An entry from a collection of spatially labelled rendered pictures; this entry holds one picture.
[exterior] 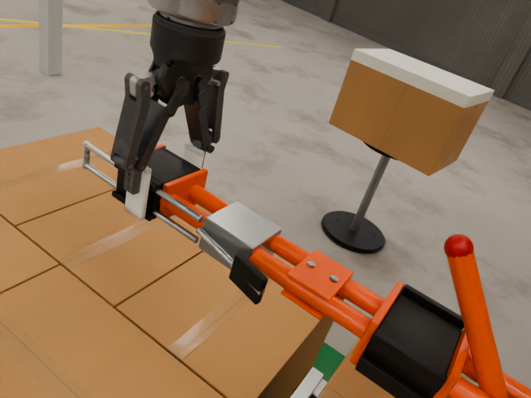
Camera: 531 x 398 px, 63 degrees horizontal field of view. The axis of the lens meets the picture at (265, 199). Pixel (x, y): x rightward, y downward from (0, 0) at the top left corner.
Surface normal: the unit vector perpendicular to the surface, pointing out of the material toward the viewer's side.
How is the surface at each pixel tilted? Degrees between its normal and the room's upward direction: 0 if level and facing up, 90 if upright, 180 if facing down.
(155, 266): 0
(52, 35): 90
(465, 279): 82
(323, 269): 0
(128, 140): 80
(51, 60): 90
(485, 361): 82
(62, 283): 0
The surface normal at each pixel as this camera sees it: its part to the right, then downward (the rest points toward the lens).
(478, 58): -0.78, 0.14
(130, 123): -0.51, 0.15
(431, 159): -0.64, 0.25
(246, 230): 0.25, -0.83
